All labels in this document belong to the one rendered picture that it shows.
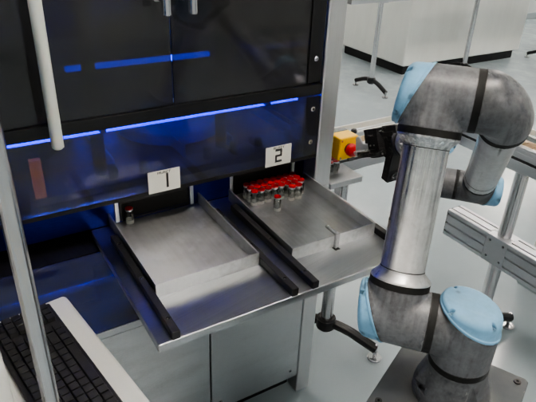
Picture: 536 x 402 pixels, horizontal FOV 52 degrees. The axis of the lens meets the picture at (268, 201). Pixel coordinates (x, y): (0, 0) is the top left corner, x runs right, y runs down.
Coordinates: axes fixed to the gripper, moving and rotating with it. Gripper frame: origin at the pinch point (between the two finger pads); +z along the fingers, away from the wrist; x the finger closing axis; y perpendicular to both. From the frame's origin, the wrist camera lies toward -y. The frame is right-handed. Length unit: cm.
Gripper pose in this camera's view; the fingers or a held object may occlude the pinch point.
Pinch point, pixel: (358, 154)
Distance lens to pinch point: 167.4
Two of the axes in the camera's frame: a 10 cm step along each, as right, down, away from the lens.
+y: -1.8, -9.7, -1.3
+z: -4.8, -0.3, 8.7
